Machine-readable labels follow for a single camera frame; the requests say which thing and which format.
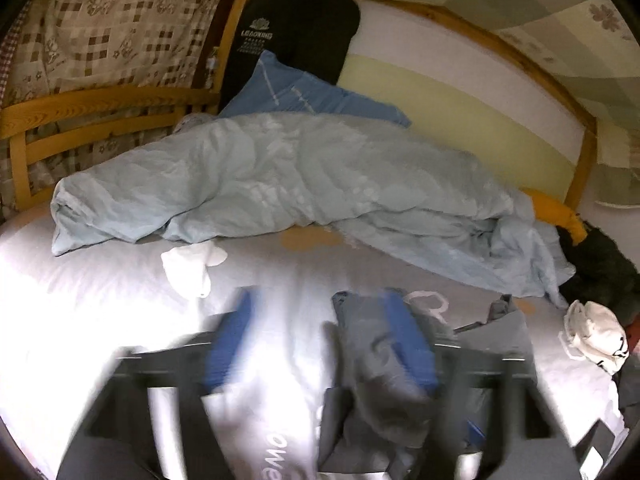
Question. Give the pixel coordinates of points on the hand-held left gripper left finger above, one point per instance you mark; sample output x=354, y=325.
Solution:
x=230, y=340

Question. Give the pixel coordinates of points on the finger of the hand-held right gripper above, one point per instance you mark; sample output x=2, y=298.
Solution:
x=476, y=430

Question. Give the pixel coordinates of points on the dark grey cloth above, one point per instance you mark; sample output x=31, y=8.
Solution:
x=631, y=385

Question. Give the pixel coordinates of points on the light blue duvet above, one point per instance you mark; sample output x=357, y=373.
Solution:
x=300, y=175

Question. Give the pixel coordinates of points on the brown checked curtain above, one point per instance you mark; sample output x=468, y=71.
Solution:
x=115, y=25

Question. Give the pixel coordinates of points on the pastel checked bunk sheet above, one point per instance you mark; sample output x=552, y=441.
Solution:
x=525, y=5

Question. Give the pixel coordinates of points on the pale checked curtain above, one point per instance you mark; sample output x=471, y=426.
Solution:
x=620, y=185

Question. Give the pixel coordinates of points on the white sock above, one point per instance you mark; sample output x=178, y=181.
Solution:
x=192, y=265

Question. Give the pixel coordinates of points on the blue pillow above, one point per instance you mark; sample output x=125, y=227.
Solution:
x=290, y=92

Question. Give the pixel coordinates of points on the dark grey jacket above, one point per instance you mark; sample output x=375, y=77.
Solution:
x=380, y=400

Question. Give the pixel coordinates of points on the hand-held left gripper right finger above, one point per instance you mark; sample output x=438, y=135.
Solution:
x=407, y=340

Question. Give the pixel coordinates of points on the white folded sweatshirt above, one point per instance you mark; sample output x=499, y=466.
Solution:
x=597, y=330

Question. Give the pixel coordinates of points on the orange cloth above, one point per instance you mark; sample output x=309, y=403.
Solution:
x=555, y=212

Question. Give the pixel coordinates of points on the wooden bed frame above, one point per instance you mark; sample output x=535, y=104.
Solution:
x=100, y=97

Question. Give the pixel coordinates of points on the white bed sheet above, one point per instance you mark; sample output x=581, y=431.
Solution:
x=100, y=300

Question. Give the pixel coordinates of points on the black hanging garment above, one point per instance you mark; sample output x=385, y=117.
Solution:
x=300, y=30

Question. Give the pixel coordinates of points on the black puffer jacket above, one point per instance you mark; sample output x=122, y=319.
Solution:
x=605, y=270

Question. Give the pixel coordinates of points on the red flat item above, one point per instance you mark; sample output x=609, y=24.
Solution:
x=635, y=337

